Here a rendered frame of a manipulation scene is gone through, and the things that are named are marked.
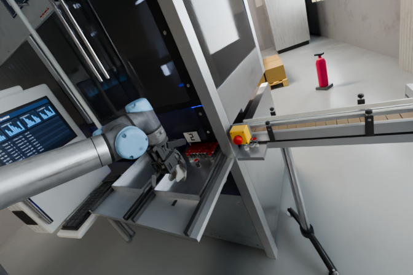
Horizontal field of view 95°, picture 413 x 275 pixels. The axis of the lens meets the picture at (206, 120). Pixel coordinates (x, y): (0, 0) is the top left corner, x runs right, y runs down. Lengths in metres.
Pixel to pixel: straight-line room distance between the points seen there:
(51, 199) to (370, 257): 1.87
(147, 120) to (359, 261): 1.43
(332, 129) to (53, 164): 0.90
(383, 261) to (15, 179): 1.66
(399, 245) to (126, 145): 1.59
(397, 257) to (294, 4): 6.26
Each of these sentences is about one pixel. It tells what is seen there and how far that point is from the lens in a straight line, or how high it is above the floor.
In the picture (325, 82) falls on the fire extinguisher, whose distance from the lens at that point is 3.54.
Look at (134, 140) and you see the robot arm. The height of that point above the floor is 1.29.
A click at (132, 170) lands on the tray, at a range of 1.30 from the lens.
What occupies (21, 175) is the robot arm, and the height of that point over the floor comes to 1.34.
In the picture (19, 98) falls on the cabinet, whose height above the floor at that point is 1.52.
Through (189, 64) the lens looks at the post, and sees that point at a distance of 0.78.
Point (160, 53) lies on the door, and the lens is 0.86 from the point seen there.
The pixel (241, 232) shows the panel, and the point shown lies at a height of 0.24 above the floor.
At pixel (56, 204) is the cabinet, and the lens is 1.49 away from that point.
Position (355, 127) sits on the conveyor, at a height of 0.92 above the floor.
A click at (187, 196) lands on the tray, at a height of 0.90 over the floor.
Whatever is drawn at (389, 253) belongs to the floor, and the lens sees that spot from 1.67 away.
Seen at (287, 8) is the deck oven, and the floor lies 1.19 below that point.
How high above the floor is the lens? 1.44
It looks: 23 degrees down
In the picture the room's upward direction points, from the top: 23 degrees counter-clockwise
